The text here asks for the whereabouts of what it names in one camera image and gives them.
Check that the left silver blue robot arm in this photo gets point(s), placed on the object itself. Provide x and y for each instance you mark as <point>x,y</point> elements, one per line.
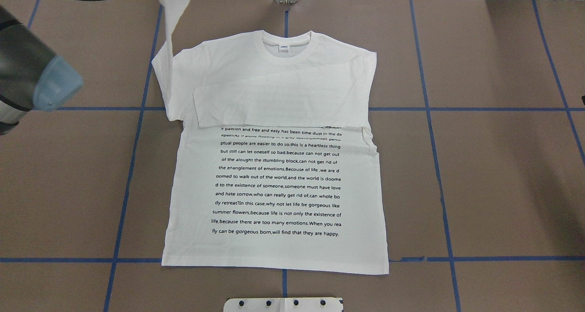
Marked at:
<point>32,75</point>

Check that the white long-sleeve printed shirt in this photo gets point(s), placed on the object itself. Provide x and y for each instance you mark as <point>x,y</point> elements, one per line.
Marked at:
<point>276,164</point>

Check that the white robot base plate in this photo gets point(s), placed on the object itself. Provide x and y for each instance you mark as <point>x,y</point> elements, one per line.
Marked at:
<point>285,304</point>

